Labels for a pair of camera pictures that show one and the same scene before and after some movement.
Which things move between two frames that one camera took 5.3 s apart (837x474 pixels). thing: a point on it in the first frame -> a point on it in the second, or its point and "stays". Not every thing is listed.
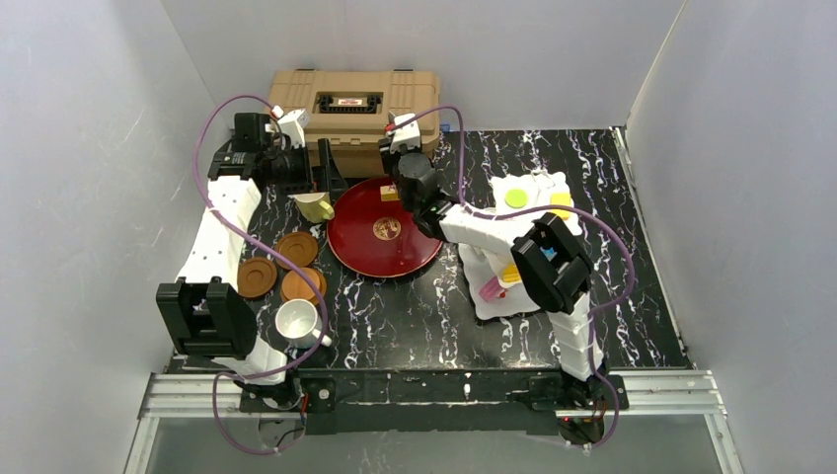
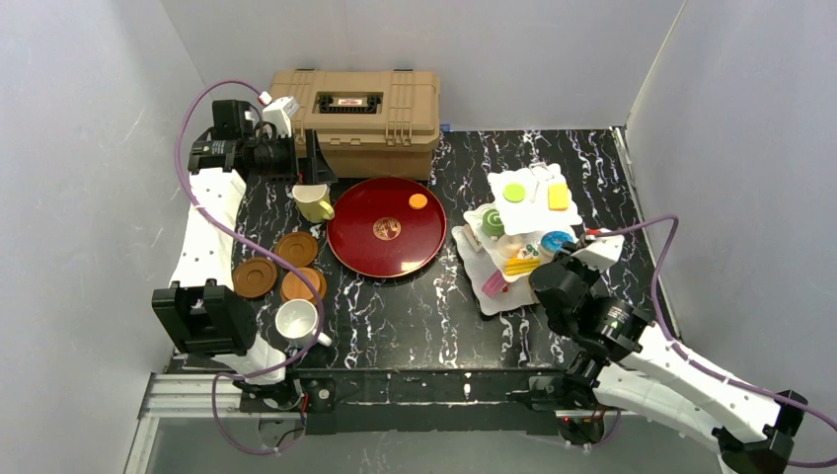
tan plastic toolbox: [350, 108] stays
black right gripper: [390, 155] -> [546, 276]
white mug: [300, 324] stays
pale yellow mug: [315, 206] stays
